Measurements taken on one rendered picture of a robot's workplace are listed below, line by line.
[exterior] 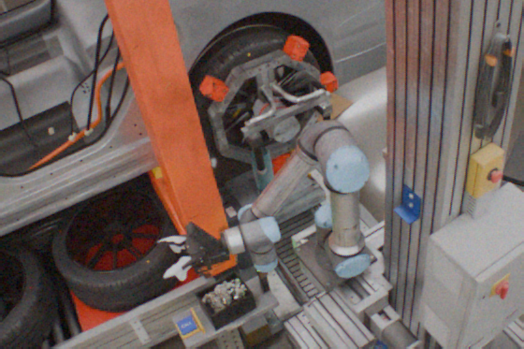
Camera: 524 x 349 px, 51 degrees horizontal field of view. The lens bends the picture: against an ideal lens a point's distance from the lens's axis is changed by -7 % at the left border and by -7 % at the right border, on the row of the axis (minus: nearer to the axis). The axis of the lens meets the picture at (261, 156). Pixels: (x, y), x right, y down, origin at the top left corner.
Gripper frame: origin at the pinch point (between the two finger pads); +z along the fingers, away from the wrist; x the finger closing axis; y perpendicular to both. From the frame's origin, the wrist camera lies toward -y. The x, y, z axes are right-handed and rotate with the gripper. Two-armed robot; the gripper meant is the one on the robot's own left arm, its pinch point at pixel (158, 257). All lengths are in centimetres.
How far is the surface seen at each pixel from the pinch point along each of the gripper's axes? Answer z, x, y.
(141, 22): -15, 36, -56
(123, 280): 28, 65, 65
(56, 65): 41, 179, 4
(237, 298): -18, 35, 64
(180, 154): -14.0, 43.0, -3.7
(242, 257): -26, 73, 80
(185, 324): 6, 36, 71
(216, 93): -35, 92, 4
